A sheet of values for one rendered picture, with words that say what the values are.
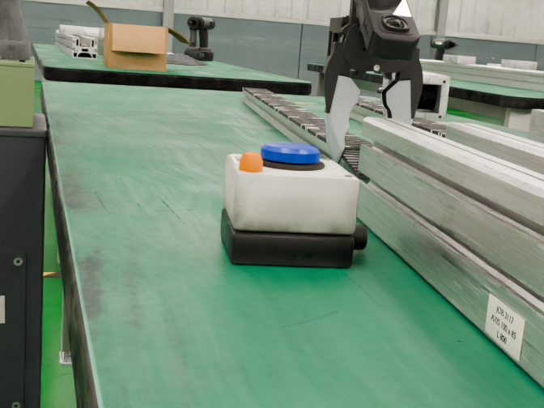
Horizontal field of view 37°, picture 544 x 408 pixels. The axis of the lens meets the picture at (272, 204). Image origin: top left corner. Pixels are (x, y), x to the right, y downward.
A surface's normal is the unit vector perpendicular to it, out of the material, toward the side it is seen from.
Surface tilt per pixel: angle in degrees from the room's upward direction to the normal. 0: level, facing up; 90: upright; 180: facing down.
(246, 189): 90
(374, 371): 0
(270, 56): 90
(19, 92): 90
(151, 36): 63
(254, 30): 90
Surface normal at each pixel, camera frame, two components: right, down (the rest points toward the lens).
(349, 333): 0.07, -0.98
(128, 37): 0.26, -0.16
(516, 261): -0.99, -0.04
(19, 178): 0.28, 0.22
